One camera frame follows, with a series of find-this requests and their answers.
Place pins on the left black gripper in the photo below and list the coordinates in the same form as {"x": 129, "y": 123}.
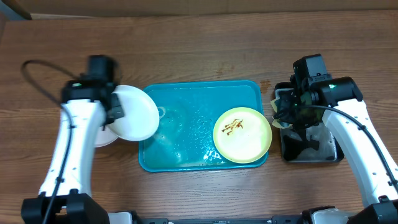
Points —
{"x": 119, "y": 111}

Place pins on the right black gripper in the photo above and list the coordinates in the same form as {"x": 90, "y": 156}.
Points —
{"x": 286, "y": 114}

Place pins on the white plate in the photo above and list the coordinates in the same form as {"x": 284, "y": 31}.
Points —
{"x": 104, "y": 137}
{"x": 140, "y": 118}

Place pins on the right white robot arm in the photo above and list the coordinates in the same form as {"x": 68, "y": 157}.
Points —
{"x": 339, "y": 105}

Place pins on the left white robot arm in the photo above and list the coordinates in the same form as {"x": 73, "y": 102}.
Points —
{"x": 65, "y": 195}

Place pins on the black soapy water tray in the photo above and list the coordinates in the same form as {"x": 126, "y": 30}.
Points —
{"x": 308, "y": 143}

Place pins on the teal plastic tray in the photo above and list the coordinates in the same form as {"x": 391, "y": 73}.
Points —
{"x": 188, "y": 113}

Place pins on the yellow-green rimmed plate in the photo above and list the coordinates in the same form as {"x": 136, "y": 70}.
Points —
{"x": 242, "y": 135}

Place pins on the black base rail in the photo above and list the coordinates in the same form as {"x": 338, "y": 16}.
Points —
{"x": 217, "y": 221}

